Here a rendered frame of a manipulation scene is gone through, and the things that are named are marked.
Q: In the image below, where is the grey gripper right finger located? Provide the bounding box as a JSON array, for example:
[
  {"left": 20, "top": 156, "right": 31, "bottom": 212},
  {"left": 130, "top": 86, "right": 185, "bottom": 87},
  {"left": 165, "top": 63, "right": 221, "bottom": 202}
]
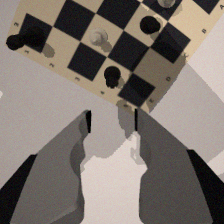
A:
[{"left": 135, "top": 107, "right": 224, "bottom": 224}]

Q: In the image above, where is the black and cream chessboard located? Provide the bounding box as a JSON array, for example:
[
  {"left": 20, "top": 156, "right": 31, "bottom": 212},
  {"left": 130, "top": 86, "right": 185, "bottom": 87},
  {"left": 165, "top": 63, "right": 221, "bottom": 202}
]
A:
[{"left": 6, "top": 0, "right": 224, "bottom": 116}]

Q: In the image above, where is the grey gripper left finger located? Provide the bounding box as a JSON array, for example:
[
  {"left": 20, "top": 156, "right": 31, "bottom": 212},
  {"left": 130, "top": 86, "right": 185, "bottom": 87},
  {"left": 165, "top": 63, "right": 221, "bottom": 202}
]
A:
[{"left": 0, "top": 110, "right": 92, "bottom": 224}]

